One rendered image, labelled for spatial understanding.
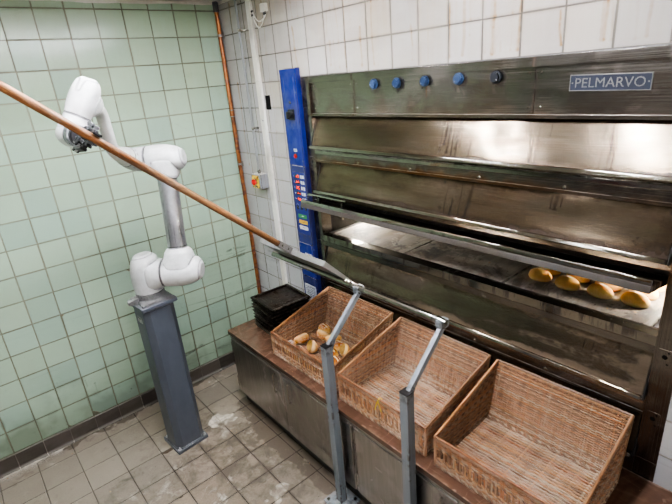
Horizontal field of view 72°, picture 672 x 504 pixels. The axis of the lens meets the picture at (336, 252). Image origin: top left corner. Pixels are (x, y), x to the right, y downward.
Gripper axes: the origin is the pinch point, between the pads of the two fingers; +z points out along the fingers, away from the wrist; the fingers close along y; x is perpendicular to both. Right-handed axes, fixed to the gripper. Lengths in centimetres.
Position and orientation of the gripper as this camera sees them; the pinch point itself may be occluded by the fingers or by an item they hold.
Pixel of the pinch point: (93, 138)
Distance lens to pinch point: 192.4
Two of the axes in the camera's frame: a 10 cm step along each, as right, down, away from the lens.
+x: -6.2, -3.9, -6.8
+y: -4.4, 8.9, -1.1
